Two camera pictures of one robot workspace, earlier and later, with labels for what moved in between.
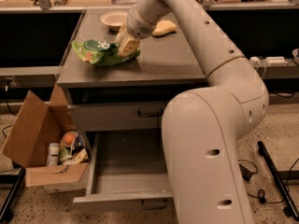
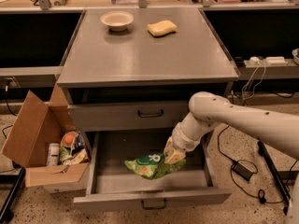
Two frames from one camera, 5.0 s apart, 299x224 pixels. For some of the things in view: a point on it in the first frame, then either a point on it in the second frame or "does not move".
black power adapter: (245, 172) does not move
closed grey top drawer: (117, 117) does not move
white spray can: (52, 154) does not move
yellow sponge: (163, 27) does not move
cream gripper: (139, 26) to (180, 141)
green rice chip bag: (101, 52) to (153, 166)
